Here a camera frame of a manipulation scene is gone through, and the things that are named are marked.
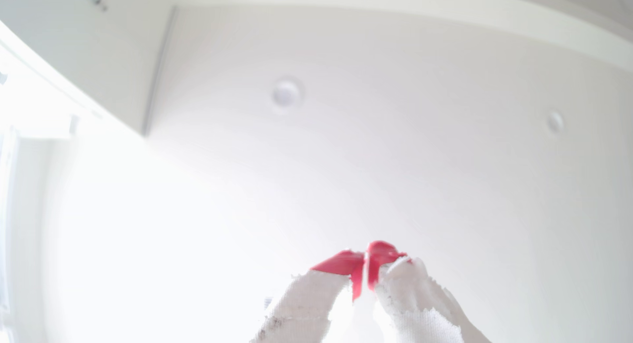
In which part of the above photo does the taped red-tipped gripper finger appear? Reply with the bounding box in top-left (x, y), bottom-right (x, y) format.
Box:
top-left (366, 240), bottom-right (491, 343)
top-left (252, 250), bottom-right (366, 343)

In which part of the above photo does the round white ceiling light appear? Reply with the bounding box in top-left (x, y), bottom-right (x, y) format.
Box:
top-left (545, 110), bottom-right (566, 135)
top-left (269, 76), bottom-right (305, 111)

